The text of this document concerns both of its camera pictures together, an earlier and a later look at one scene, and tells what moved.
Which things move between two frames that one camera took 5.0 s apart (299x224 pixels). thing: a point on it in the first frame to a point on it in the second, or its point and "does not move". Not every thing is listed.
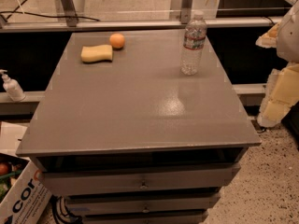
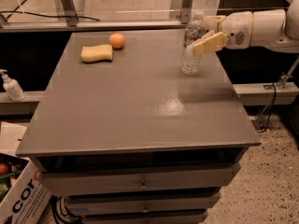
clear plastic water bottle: [193, 45] does not move
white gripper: [290, 37] to [237, 29]
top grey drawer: [137, 179] does not move
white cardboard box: [28, 200] does not move
